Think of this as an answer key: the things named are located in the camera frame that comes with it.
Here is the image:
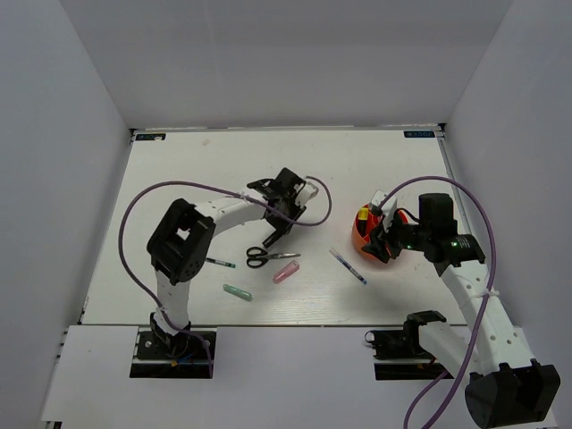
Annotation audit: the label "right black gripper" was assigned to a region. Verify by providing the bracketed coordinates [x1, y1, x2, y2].
[361, 208, 431, 263]

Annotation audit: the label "orange round organizer container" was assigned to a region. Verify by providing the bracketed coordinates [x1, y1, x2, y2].
[351, 207, 381, 265]

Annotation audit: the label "blue pen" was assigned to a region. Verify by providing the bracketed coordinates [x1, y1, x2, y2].
[329, 248, 367, 285]

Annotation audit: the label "yellow highlighter marker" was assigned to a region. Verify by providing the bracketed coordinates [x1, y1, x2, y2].
[357, 206, 369, 224]

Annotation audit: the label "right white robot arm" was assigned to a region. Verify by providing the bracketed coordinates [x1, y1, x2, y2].
[365, 193, 560, 428]

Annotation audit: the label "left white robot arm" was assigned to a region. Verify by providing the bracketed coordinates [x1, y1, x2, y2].
[147, 168, 318, 357]

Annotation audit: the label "pink translucent tube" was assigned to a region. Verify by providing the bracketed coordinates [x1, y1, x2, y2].
[273, 261, 299, 284]

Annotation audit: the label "green pen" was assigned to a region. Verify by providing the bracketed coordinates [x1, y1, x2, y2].
[205, 257, 236, 269]

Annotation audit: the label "green translucent tube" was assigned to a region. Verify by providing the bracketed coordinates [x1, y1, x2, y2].
[223, 284, 253, 302]

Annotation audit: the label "right blue corner label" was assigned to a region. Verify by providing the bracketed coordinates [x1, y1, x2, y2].
[403, 130, 435, 139]

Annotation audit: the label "blue corner label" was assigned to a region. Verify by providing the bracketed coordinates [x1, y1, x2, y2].
[403, 130, 435, 139]
[135, 133, 166, 141]

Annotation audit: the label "left blue corner label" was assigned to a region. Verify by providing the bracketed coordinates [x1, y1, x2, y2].
[135, 133, 166, 141]

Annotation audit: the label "black handled scissors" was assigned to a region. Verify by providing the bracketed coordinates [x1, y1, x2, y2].
[246, 247, 300, 269]

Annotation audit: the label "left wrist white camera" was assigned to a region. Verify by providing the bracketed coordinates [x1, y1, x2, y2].
[294, 177, 319, 207]

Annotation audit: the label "wrist white camera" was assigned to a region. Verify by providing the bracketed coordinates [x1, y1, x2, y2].
[294, 177, 319, 207]
[368, 189, 397, 231]

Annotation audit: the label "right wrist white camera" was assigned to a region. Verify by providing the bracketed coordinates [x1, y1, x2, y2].
[368, 189, 397, 231]

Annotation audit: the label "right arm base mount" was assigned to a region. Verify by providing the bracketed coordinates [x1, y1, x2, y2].
[364, 310, 452, 381]

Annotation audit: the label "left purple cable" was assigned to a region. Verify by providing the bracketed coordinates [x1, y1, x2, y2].
[117, 176, 332, 379]

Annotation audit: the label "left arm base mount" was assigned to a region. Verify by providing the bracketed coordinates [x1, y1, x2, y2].
[130, 330, 214, 380]

